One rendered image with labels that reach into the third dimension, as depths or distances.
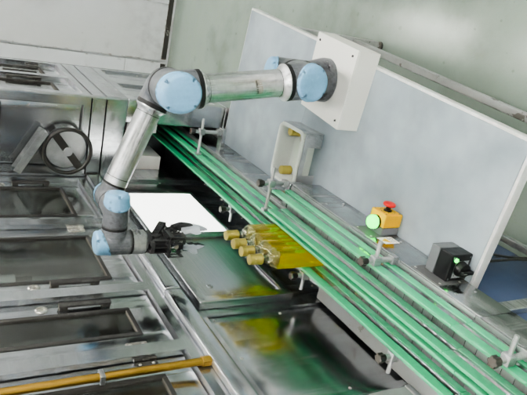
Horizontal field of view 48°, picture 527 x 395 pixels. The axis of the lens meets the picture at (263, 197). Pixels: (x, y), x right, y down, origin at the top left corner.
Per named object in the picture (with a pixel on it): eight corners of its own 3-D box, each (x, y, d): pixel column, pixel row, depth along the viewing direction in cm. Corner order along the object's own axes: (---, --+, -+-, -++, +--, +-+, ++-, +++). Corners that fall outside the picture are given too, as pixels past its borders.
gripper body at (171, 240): (184, 258, 184) (147, 259, 177) (175, 245, 190) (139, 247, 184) (188, 235, 181) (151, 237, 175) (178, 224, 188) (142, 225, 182)
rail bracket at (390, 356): (404, 364, 165) (367, 371, 158) (410, 343, 163) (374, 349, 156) (413, 372, 162) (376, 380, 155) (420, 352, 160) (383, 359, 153)
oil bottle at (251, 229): (289, 236, 214) (238, 238, 203) (292, 222, 213) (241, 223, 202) (297, 243, 210) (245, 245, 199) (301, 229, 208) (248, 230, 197)
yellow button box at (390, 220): (383, 226, 190) (366, 226, 187) (390, 204, 188) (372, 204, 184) (397, 235, 185) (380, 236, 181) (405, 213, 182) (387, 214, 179)
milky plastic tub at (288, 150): (287, 174, 239) (268, 174, 234) (299, 121, 232) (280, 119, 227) (310, 190, 225) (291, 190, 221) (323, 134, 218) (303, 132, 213)
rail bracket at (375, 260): (390, 259, 170) (354, 262, 163) (397, 237, 167) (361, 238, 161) (399, 266, 167) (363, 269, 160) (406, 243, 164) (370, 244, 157)
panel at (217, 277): (190, 197, 267) (116, 197, 249) (190, 191, 266) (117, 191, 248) (292, 300, 195) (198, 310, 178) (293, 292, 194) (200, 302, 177)
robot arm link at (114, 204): (99, 185, 175) (96, 219, 178) (107, 197, 166) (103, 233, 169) (125, 186, 179) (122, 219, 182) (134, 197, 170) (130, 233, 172)
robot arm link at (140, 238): (125, 248, 182) (129, 223, 180) (139, 247, 184) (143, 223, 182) (132, 259, 176) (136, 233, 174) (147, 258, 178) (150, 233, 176)
